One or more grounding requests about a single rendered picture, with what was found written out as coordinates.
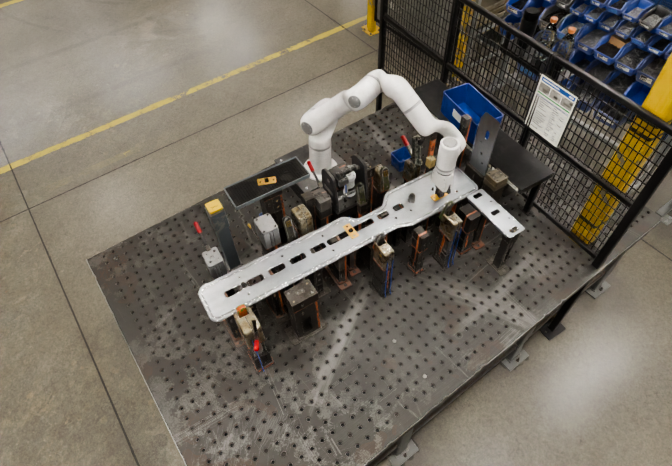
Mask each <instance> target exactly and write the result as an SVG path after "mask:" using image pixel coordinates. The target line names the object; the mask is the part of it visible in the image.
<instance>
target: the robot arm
mask: <svg viewBox="0 0 672 466"><path fill-rule="evenodd" d="M382 92H384V94H385V95H386V96H387V97H389V98H391V99H392V100H394V102H395V103H396V104H397V106H398V107H399V108H400V109H401V111H402V112H403V113H404V115H405V116H406V117H407V119H408V120H409V121H410V123H411V124H412V125H413V126H414V128H415V129H416V130H417V132H418V133H419V134H420V135H422V136H428V135H430V134H432V133H434V132H438V133H440V134H441V135H443V136H444V138H443V139H442V140H441V141H440V145H439V151H438V156H437V161H436V166H435V168H434V170H433V173H432V177H431V181H432V182H433V183H434V184H435V187H436V191H435V194H437V193H439V196H438V197H439V198H440V197H443V196H444V194H445V193H447V194H450V193H451V190H450V189H451V188H452V185H453V172H454V170H455V166H456V161H457V158H458V156H459V155H460V153H461V152H462V151H463V150H464V148H465V146H466V141H465V139H464V137H463V136H462V134H461V133H460V132H459V130H458V129H457V128H456V127H455V126H454V125H453V124H451V123H450V122H447V121H442V120H436V119H435V118H434V117H433V116H432V115H431V113H430V112H429V111H428V109H427V108H426V106H425V105H424V104H423V102H422V101H421V99H420V98H419V97H418V95H417V94H416V93H415V91H414V90H413V88H412V87H411V86H410V84H409V83H408V82H407V81H406V80H405V79H404V78H403V77H401V76H398V75H389V74H386V73H385V72H384V71H383V70H381V69H377V70H374V71H372V72H370V73H368V74H367V75H366V76H365V77H364V78H363V79H361V80H360V81H359V82H358V83H357V84H356V85H355V86H353V87H352V88H351V89H349V90H344V91H342V92H340V93H339V94H337V95H336V96H334V97H332V98H331V99H330V98H324V99H322V100H320V101H319V102H318V103H316V104H315V105H314V106H313V107H312V108H311V109H309V110H308V111H307V112H306V113H305V114H304V115H303V116H302V118H301V121H300V125H301V129H302V130H303V131H304V132H305V133H306V134H308V135H309V138H308V142H309V159H308V160H307V161H311V163H312V165H313V167H314V169H315V173H316V175H317V177H318V179H319V181H322V175H321V170H322V169H324V168H326V169H328V170H329V169H331V168H332V167H333V166H336V165H337V163H336V162H335V161H334V160H333V159H332V158H331V136H332V134H333V132H334V129H335V127H336V124H337V122H338V119H339V118H341V117H342V116H344V115H345V114H347V113H349V112H351V111H359V110H361V109H363V108H364V107H366V106H367V105H368V104H369V103H371V102H372V101H373V100H374V99H375V98H376V97H377V96H378V95H379V94H380V93H382ZM307 161H306V162H305V164H304V166H305V168H306V169H307V170H308V171H309V173H310V176H311V177H309V178H311V179H313V180H316V179H315V177H314V175H313V173H311V171H310V169H309V167H308V165H307Z"/></svg>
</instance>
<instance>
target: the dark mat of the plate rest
mask: <svg viewBox="0 0 672 466"><path fill-rule="evenodd" d="M305 175H308V173H307V171H306V170H305V169H304V168H303V166H302V165H301V164H300V162H299V161H298V160H297V159H296V158H294V159H292V160H290V161H287V162H285V163H283V164H280V165H278V166H276V167H274V168H271V169H269V170H267V171H264V172H262V173H260V174H258V175H255V176H253V177H251V178H248V179H246V180H244V181H241V182H239V183H237V184H235V185H232V186H230V187H228V188H226V191H227V193H228V194H229V196H230V197H231V199H232V201H233V202H234V204H235V205H236V207H237V206H239V205H241V204H244V203H246V202H248V201H250V200H253V199H255V198H257V197H259V196H261V195H264V194H266V193H268V192H270V191H272V190H275V189H277V188H279V187H281V186H283V185H286V184H288V183H290V182H292V181H294V180H297V179H299V178H301V177H303V176H305ZM274 176H275V177H276V183H272V184H266V185H258V182H257V179H262V178H268V177H274Z"/></svg>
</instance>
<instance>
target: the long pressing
mask: <svg viewBox="0 0 672 466"><path fill-rule="evenodd" d="M433 170H434V169H433ZM433 170H431V171H429V172H427V173H425V174H423V175H421V176H419V177H417V178H415V179H413V180H411V181H409V182H407V183H405V184H403V185H401V186H399V187H397V188H395V189H392V190H390V191H388V192H387V193H386V194H385V195H384V199H383V204H382V206H381V207H380V208H378V209H376V210H374V211H372V212H370V213H368V214H366V215H364V216H362V217H360V218H350V217H340V218H338V219H336V220H334V221H332V222H330V223H328V224H326V225H324V226H322V227H320V228H318V229H316V230H314V231H312V232H310V233H308V234H306V235H304V236H302V237H300V238H298V239H296V240H294V241H292V242H290V243H288V244H286V245H284V246H282V247H280V248H278V249H276V250H274V251H272V252H270V253H267V254H265V255H263V256H261V257H259V258H257V259H255V260H253V261H251V262H249V263H247V264H245V265H243V266H241V267H239V268H237V269H235V270H233V271H231V272H229V273H227V274H225V275H223V276H221V277H219V278H217V279H215V280H213V281H211V282H209V283H207V284H205V285H203V286H202V287H201V288H200V289H199V293H198V294H199V298H200V300H201V302H202V304H203V306H204V308H205V310H206V312H207V314H208V316H209V318H210V320H212V321H213V322H221V321H223V320H225V319H227V318H229V317H230V316H232V315H234V314H236V313H237V311H236V307H237V306H239V305H241V304H245V306H246V308H247V307H249V306H251V305H253V304H255V303H257V302H259V301H261V300H263V299H265V298H267V297H268V296H270V295H272V294H274V293H276V292H278V291H280V290H282V289H284V288H286V287H288V286H289V285H291V284H293V283H295V282H297V281H299V280H301V279H303V278H305V277H307V276H308V275H310V274H312V273H314V272H316V271H318V270H320V269H322V268H324V267H326V266H327V265H329V264H331V263H333V262H335V261H337V260H339V259H341V258H343V257H345V256H347V255H348V254H350V253H352V252H354V251H356V250H358V249H360V248H362V247H364V246H366V245H367V244H369V243H371V242H373V241H374V240H375V237H376V235H377V234H378V233H380V232H383V233H384V234H385V235H386V234H388V233H390V232H392V231H394V230H396V229H398V228H402V227H410V226H414V225H416V224H418V223H420V222H422V221H424V220H426V219H427V218H429V217H431V216H433V215H435V214H437V213H439V212H441V211H442V209H443V207H444V204H445V203H446V202H448V201H449V200H452V201H453V202H454V203H455V204H456V203H458V202H460V201H461V200H463V199H465V198H467V196H468V195H470V194H472V193H474V192H476V191H478V186H477V184H476V183H475V182H474V181H472V180H471V179H470V178H469V177H468V176H467V175H466V174H465V173H464V172H463V171H462V170H461V169H459V168H458V167H457V166H455V170H454V172H453V185H452V188H451V189H450V190H451V193H450V194H448V195H447V196H445V197H443V198H441V199H439V200H437V201H434V200H433V199H432V198H431V197H430V196H431V195H433V194H435V191H436V187H435V184H434V183H433V182H432V181H431V177H432V173H433ZM432 187H434V190H433V191H432V190H431V189H432ZM456 191H458V192H456ZM410 193H414V194H415V202H414V203H410V202H408V198H409V194H410ZM399 204H402V205H403V207H404V208H402V209H400V210H398V211H395V210H394V209H393V207H395V206H397V205H399ZM410 210H412V211H410ZM385 211H386V212H387V213H388V214H389V215H388V216H386V217H385V218H383V219H379V218H378V217H377V215H379V214H381V213H383V212H385ZM395 217H397V219H396V218H395ZM369 219H372V221H373V222H374V223H373V224H371V225H369V226H367V227H365V228H363V229H361V230H359V231H357V233H358V234H359V236H358V237H356V238H354V239H351V237H350V236H347V237H345V238H344V239H342V240H340V241H338V242H336V243H334V244H332V245H329V244H328V243H327V241H328V240H330V239H332V238H333V237H335V236H337V235H339V234H341V233H343V232H346V231H345V230H344V228H343V226H344V225H346V224H348V223H350V224H351V226H352V227H355V226H357V225H359V224H361V223H363V222H365V221H367V220H369ZM322 235H323V236H322ZM322 243H324V244H325V245H326V248H324V249H322V250H320V251H318V252H316V253H314V254H312V253H311V251H310V249H312V248H314V247H316V246H318V245H320V244H322ZM332 250H334V251H332ZM302 253H303V254H305V256H306V258H304V259H302V260H301V261H299V262H297V263H295V264H291V262H290V259H292V258H294V257H296V256H298V255H300V254H302ZM282 255H283V257H281V256H282ZM280 264H284V266H285V269H283V270H281V271H279V272H277V273H275V274H273V275H270V273H269V270H270V269H272V268H274V267H276V266H278V265H280ZM259 275H262V276H263V277H264V279H263V280H261V281H260V282H258V283H256V284H254V285H252V286H248V284H247V281H249V280H251V279H253V278H255V277H257V276H259ZM239 277H240V278H239ZM241 282H245V283H246V284H247V287H245V288H242V287H241ZM237 286H240V288H241V289H242V290H241V291H240V292H238V293H236V294H234V295H232V296H230V297H228V298H227V297H226V296H225V292H227V291H229V290H231V289H233V288H235V287H237ZM248 294H249V295H248Z"/></svg>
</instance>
